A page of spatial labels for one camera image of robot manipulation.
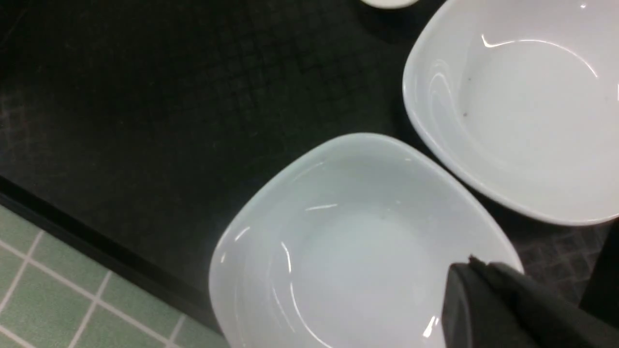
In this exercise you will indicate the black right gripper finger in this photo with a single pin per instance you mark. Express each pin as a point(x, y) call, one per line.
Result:
point(491, 305)

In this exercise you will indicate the white square bowl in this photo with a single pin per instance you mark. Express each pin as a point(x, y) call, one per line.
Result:
point(519, 99)
point(349, 247)

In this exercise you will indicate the white ceramic soup spoon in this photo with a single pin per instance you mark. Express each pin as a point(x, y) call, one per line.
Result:
point(389, 4)

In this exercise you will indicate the black plastic serving tray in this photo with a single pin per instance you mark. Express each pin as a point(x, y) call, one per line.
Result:
point(135, 130)

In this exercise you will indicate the green checkered table mat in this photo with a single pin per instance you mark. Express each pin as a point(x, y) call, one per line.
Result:
point(53, 296)

